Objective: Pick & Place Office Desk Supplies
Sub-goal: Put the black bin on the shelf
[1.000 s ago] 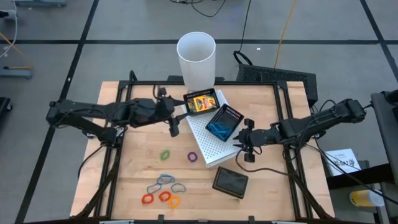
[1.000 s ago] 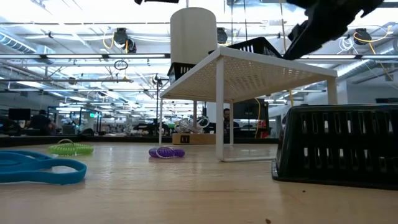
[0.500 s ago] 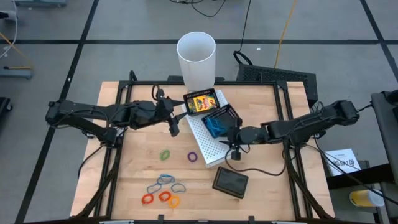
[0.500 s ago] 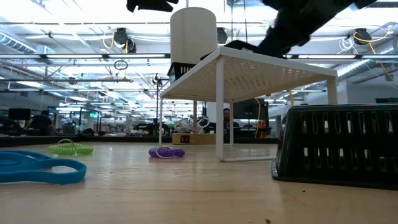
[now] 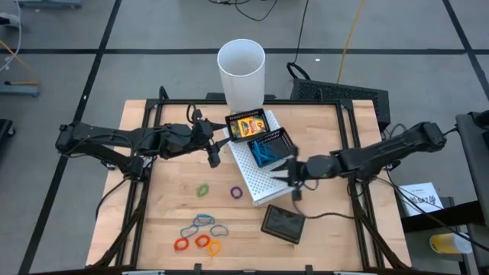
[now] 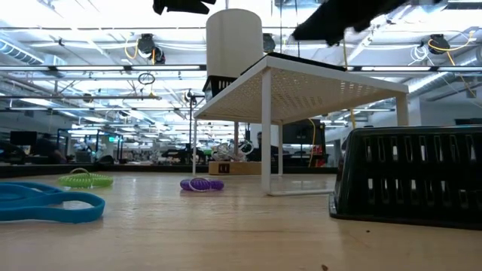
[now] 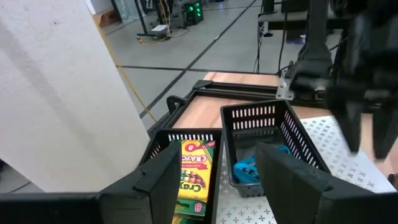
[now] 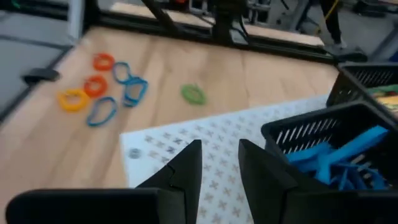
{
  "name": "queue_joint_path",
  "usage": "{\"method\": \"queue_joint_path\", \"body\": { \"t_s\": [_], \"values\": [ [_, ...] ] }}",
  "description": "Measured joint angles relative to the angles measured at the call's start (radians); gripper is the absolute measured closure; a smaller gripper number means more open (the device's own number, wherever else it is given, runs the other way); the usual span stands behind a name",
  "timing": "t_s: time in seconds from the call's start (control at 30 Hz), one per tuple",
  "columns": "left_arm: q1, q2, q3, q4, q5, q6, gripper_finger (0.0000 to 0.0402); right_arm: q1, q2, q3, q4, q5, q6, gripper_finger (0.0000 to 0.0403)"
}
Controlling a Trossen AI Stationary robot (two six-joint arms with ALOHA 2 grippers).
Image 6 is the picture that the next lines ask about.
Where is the clear plastic ring bundle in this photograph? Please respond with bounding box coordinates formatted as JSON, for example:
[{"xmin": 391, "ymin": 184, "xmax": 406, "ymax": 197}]
[{"xmin": 209, "ymin": 139, "xmax": 255, "ymax": 163}]

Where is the green spiral coil keychain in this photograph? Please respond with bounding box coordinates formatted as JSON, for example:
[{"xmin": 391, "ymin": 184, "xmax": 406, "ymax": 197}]
[{"xmin": 57, "ymin": 167, "xmax": 114, "ymax": 190}]

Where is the white perforated shelf riser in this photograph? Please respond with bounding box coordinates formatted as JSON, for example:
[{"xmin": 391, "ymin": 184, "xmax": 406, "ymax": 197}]
[{"xmin": 192, "ymin": 55, "xmax": 411, "ymax": 197}]

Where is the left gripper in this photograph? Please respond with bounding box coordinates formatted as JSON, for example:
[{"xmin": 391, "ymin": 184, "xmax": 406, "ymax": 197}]
[{"xmin": 151, "ymin": 0, "xmax": 218, "ymax": 17}]

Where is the person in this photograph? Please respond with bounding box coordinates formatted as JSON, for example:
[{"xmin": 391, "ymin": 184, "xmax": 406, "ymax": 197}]
[{"xmin": 248, "ymin": 131, "xmax": 282, "ymax": 163}]

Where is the white cylinder bin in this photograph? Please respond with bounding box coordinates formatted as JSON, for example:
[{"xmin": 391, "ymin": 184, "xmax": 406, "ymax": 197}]
[{"xmin": 205, "ymin": 8, "xmax": 264, "ymax": 79}]

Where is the black equipment cabinet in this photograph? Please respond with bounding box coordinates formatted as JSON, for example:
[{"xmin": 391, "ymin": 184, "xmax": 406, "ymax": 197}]
[{"xmin": 282, "ymin": 119, "xmax": 327, "ymax": 167}]

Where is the black computer monitor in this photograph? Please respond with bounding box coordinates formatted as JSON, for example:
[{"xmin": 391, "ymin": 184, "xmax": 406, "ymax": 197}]
[{"xmin": 9, "ymin": 129, "xmax": 39, "ymax": 147}]

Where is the purple spiral coil keychain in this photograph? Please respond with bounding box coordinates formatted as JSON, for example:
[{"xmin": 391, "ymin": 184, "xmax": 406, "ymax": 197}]
[{"xmin": 178, "ymin": 176, "xmax": 226, "ymax": 193}]

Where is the blue rubber band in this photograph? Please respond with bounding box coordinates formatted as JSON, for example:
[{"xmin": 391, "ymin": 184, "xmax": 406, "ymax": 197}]
[
  {"xmin": 0, "ymin": 181, "xmax": 66, "ymax": 202},
  {"xmin": 0, "ymin": 190, "xmax": 107, "ymax": 224}
]

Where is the brown cardboard box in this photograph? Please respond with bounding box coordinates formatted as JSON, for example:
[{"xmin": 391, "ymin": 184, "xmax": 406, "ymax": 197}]
[{"xmin": 208, "ymin": 160, "xmax": 263, "ymax": 176}]

